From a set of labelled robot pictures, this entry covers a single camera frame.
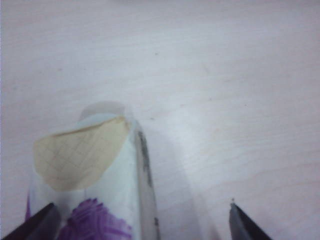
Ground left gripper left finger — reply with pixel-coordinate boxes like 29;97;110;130
0;202;62;240

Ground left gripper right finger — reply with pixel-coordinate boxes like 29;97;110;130
229;198;274;240

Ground purple white tissue packet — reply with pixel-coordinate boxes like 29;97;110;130
24;99;161;240

